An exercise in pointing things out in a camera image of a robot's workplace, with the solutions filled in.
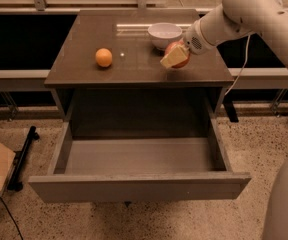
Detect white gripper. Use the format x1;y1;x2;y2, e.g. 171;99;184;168
160;20;214;68

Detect red apple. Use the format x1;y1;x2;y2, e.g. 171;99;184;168
163;41;190;68

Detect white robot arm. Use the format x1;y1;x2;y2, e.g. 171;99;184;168
161;0;288;68

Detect dark grey cabinet counter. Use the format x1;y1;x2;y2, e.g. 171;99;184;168
44;8;235;138

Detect open grey top drawer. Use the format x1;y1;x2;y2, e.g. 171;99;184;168
28;93;252;204

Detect white ceramic bowl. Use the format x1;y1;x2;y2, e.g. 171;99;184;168
148;23;182;50

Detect orange fruit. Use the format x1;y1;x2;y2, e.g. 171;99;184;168
95;48;112;68

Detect black metal stand leg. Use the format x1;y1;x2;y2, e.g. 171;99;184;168
7;126;39;191

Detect white cable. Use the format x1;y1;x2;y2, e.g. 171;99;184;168
223;33;252;97

